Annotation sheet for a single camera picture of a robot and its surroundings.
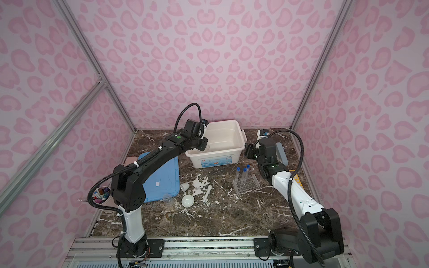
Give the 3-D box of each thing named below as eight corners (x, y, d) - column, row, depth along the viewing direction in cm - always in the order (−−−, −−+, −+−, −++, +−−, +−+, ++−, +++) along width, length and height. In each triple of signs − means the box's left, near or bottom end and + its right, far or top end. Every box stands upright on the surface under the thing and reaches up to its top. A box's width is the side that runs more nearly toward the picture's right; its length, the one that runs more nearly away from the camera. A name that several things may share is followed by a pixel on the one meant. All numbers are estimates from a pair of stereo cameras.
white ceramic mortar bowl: (181, 207, 87) (180, 205, 85) (182, 197, 90) (182, 195, 89) (194, 207, 87) (193, 205, 85) (195, 197, 90) (194, 195, 88)
